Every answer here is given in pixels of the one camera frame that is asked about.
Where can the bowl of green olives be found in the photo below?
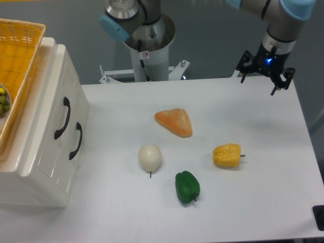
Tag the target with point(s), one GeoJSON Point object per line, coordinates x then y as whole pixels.
{"type": "Point", "coordinates": [5, 102]}

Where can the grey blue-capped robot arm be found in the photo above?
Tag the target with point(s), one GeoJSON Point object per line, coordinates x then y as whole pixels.
{"type": "Point", "coordinates": [285, 20]}

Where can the black corner device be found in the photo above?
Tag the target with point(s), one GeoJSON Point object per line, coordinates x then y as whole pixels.
{"type": "Point", "coordinates": [318, 212]}

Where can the yellow woven basket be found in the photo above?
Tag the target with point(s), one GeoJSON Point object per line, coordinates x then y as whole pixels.
{"type": "Point", "coordinates": [20, 41]}

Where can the white toy onion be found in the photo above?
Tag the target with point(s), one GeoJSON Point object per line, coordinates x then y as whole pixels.
{"type": "Point", "coordinates": [150, 157]}

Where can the orange bread piece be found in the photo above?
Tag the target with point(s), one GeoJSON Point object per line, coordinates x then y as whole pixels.
{"type": "Point", "coordinates": [176, 121]}

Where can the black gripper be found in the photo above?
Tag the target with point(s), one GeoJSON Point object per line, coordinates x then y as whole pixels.
{"type": "Point", "coordinates": [267, 63]}

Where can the yellow toy bell pepper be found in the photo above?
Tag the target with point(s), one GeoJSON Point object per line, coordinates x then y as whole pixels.
{"type": "Point", "coordinates": [227, 155]}

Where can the white drawer cabinet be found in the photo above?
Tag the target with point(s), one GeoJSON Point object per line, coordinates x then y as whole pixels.
{"type": "Point", "coordinates": [36, 189]}

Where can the green toy bell pepper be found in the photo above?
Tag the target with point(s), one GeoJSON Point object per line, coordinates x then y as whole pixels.
{"type": "Point", "coordinates": [187, 187]}

